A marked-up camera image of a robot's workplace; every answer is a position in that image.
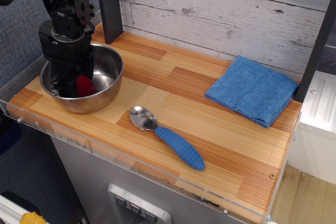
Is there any yellow black object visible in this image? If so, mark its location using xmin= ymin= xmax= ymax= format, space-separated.
xmin=19 ymin=212 xmax=47 ymax=224

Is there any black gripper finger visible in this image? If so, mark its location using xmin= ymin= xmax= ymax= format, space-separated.
xmin=51 ymin=80 xmax=78 ymax=98
xmin=80 ymin=48 xmax=94 ymax=80

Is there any dark grey post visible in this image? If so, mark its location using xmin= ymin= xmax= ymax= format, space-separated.
xmin=99 ymin=0 xmax=123 ymax=44
xmin=295 ymin=0 xmax=335 ymax=103

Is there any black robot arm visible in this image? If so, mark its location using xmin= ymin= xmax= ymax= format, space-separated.
xmin=1 ymin=0 xmax=96 ymax=98

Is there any dark grey left post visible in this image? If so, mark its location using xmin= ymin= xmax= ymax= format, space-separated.
xmin=99 ymin=0 xmax=123 ymax=44

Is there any folded blue rag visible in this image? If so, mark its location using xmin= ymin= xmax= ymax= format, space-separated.
xmin=204 ymin=56 xmax=299 ymax=128

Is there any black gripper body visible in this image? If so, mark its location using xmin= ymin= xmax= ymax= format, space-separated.
xmin=39 ymin=20 xmax=93 ymax=84

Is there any stainless steel bowl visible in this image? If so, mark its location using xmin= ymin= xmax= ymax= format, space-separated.
xmin=40 ymin=44 xmax=124 ymax=114

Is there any white side cabinet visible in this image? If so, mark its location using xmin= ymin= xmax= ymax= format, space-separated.
xmin=287 ymin=71 xmax=335 ymax=184

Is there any stainless steel cabinet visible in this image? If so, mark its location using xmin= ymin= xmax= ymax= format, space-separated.
xmin=51 ymin=137 xmax=266 ymax=223

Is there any red toy strawberry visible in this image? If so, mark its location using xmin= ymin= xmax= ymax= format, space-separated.
xmin=76 ymin=74 xmax=96 ymax=98

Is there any silver button control panel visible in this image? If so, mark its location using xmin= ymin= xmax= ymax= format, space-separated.
xmin=108 ymin=183 xmax=172 ymax=223

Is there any clear acrylic guard rail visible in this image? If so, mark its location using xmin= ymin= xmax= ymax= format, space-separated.
xmin=0 ymin=11 xmax=302 ymax=224

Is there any blue handled metal spoon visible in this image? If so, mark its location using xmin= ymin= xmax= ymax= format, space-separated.
xmin=129 ymin=106 xmax=205 ymax=171

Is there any dark grey right post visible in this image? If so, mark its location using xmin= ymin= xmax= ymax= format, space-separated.
xmin=295 ymin=0 xmax=335 ymax=103

